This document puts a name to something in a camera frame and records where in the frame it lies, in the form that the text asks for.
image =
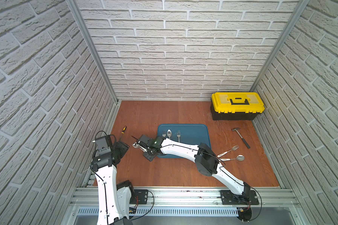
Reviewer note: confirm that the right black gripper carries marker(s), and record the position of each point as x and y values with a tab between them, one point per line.
148	157

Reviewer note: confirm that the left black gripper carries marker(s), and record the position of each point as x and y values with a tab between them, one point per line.
121	147

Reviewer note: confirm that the pink handled fork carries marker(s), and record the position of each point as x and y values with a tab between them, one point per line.
164	133

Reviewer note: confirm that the white handled spoon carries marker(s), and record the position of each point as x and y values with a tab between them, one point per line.
238	158
138	146

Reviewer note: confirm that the pink handled spoon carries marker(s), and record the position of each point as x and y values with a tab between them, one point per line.
169	133

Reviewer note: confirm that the white handled fork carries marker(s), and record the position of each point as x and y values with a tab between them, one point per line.
234	148
178	135

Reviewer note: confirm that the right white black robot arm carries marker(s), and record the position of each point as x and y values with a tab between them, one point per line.
206	161

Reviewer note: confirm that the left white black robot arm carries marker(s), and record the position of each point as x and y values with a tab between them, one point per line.
114	199

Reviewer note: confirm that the teal plastic tray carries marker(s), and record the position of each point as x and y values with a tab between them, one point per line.
192	134

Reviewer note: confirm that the small green controller board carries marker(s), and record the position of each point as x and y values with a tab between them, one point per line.
132	210

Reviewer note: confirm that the yellow black toolbox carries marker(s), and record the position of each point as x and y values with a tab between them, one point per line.
236	106

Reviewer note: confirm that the round black connector box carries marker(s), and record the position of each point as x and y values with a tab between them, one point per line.
244	214

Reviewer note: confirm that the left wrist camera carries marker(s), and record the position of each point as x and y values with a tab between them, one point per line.
104	144

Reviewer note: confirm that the yellow black handled file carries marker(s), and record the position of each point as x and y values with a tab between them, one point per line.
122	132

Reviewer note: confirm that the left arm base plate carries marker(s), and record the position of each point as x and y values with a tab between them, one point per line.
140	197

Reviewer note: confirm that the aluminium front rail frame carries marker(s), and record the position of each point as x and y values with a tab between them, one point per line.
277	206

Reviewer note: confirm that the black handled hammer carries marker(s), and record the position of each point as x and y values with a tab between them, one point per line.
243	139

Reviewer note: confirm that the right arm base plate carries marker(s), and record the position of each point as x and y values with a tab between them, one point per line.
249	198

